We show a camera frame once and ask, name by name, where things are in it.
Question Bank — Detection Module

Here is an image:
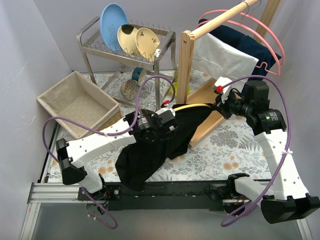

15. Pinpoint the yellow wavy hanger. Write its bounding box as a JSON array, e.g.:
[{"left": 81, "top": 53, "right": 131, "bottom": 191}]
[{"left": 173, "top": 103, "right": 212, "bottom": 112}]

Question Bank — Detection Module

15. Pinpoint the black cloth garment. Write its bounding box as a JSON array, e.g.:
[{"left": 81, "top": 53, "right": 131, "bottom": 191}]
[{"left": 115, "top": 103, "right": 213, "bottom": 191}]

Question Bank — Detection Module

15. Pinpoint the pink wavy hanger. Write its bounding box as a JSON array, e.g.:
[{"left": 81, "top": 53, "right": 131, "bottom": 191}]
[
  {"left": 200, "top": 9, "right": 286, "bottom": 65},
  {"left": 210, "top": 25, "right": 276, "bottom": 70}
]

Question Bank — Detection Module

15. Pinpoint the white cloth garment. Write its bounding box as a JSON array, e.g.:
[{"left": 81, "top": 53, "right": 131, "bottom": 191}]
[{"left": 191, "top": 33, "right": 259, "bottom": 80}]

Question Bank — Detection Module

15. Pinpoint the dark blue denim skirt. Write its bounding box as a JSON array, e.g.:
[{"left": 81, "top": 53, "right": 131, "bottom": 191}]
[{"left": 192, "top": 25, "right": 276, "bottom": 79}]

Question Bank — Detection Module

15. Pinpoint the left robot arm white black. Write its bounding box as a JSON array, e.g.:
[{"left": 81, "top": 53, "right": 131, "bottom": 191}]
[{"left": 55, "top": 107, "right": 178, "bottom": 200}]

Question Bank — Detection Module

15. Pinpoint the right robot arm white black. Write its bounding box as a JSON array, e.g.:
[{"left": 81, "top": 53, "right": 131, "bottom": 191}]
[{"left": 213, "top": 76, "right": 320, "bottom": 224}]

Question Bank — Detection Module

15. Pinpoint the floral table mat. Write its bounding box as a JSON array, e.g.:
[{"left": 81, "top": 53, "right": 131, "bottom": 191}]
[{"left": 42, "top": 70, "right": 271, "bottom": 183}]

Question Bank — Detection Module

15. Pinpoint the wooden clothes rack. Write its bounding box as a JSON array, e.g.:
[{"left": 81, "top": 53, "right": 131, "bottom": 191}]
[{"left": 159, "top": 0, "right": 281, "bottom": 150}]

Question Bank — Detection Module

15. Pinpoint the lime green bowl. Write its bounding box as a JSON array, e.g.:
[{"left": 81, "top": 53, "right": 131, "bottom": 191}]
[{"left": 170, "top": 81, "right": 191, "bottom": 97}]

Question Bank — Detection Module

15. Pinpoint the patterned red bowl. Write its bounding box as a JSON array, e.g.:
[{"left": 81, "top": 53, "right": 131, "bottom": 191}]
[{"left": 120, "top": 79, "right": 137, "bottom": 101}]

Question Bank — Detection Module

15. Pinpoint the teal cup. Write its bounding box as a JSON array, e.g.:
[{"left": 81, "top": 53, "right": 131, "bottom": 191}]
[{"left": 131, "top": 67, "right": 147, "bottom": 87}]

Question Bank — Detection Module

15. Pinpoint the steel dish rack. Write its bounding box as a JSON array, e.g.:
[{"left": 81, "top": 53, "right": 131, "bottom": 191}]
[{"left": 76, "top": 16, "right": 178, "bottom": 123}]

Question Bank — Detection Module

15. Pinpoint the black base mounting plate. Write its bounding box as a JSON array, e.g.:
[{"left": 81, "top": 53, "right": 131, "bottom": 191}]
[{"left": 77, "top": 179, "right": 257, "bottom": 212}]

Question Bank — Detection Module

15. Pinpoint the cream floral plate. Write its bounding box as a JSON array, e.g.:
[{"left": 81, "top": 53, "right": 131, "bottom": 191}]
[{"left": 135, "top": 27, "right": 160, "bottom": 62}]

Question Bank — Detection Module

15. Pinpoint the wicker laundry basket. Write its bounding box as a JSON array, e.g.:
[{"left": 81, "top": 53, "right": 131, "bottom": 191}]
[{"left": 36, "top": 71, "right": 123, "bottom": 131}]

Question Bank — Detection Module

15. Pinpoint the cream plate dark spot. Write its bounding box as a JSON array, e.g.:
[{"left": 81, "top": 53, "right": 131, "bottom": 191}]
[{"left": 117, "top": 24, "right": 140, "bottom": 57}]

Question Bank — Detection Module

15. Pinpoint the blue plate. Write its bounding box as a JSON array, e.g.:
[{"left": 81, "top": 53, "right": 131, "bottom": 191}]
[{"left": 99, "top": 3, "right": 128, "bottom": 52}]

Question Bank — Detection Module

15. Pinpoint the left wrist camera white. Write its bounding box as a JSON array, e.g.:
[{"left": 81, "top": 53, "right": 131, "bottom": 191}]
[{"left": 155, "top": 100, "right": 176, "bottom": 117}]

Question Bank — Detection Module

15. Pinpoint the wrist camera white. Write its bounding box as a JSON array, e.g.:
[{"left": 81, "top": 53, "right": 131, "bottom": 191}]
[
  {"left": 155, "top": 100, "right": 176, "bottom": 117},
  {"left": 213, "top": 76, "right": 232, "bottom": 96}
]

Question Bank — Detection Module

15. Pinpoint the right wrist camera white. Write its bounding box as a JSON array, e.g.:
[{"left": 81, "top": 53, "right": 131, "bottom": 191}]
[{"left": 213, "top": 76, "right": 232, "bottom": 96}]

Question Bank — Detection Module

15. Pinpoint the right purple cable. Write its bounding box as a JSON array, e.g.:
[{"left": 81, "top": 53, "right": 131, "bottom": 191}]
[{"left": 221, "top": 74, "right": 293, "bottom": 228}]

